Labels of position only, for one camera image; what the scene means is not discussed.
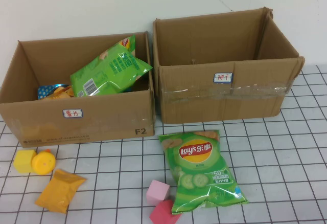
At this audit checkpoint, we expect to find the green Lay's cucumber chips bag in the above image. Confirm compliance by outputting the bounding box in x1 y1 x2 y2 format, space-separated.
158 129 250 216

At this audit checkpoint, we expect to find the orange-yellow snack packet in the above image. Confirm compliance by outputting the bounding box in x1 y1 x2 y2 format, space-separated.
34 168 87 214

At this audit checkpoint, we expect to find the blue polka-dot snack pack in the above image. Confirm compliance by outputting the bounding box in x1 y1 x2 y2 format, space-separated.
37 83 70 100

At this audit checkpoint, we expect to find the cardboard box with clear tape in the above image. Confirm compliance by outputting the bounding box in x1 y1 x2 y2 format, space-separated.
152 6 306 125

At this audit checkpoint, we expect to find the green chips bag with barcode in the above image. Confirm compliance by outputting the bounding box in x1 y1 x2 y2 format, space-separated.
69 34 153 98

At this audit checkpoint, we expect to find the cardboard box marked F2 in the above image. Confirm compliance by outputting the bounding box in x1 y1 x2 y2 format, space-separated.
0 31 156 148

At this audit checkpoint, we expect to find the pink foam cube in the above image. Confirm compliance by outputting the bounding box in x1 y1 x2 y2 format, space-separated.
146 179 171 206

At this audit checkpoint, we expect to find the white black-grid table mat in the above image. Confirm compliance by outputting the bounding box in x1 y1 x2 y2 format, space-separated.
0 64 327 224

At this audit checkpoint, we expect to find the red foam cube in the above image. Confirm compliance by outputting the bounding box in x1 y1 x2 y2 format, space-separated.
149 199 182 224

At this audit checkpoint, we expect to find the yellow toy duck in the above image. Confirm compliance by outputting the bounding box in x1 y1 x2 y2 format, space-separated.
31 149 56 175

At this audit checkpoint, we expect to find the yellow foam block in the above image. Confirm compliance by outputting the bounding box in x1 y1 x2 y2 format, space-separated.
13 149 37 175

